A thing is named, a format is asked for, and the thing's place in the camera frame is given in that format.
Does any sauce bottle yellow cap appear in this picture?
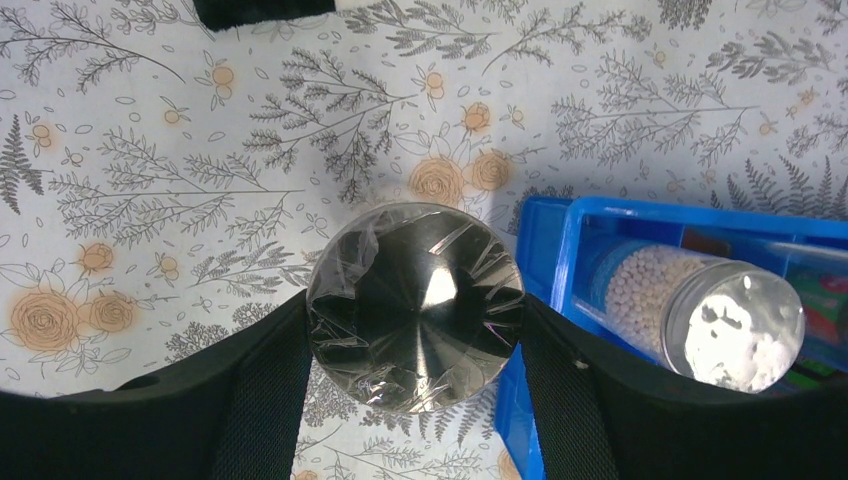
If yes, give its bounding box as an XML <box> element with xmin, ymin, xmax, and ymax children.
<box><xmin>785</xmin><ymin>266</ymin><xmax>847</xmax><ymax>390</ymax></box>

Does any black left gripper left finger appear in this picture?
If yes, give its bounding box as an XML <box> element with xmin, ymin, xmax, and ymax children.
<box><xmin>1</xmin><ymin>294</ymin><xmax>312</xmax><ymax>479</ymax></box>

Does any floral patterned tablecloth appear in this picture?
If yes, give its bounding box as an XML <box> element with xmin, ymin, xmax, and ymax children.
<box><xmin>1</xmin><ymin>1</ymin><xmax>847</xmax><ymax>479</ymax></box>

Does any blue plastic divided bin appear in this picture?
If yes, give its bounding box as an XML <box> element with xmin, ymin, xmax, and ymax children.
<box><xmin>495</xmin><ymin>196</ymin><xmax>847</xmax><ymax>479</ymax></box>

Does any black and white checkered blanket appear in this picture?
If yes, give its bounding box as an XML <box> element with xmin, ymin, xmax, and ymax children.
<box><xmin>193</xmin><ymin>0</ymin><xmax>336</xmax><ymax>31</ymax></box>

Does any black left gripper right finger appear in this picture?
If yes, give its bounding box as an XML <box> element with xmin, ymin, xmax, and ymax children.
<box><xmin>521</xmin><ymin>296</ymin><xmax>847</xmax><ymax>479</ymax></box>

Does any clear jar with steel lid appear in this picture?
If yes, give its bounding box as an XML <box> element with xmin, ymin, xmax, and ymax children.
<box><xmin>306</xmin><ymin>202</ymin><xmax>525</xmax><ymax>414</ymax></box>

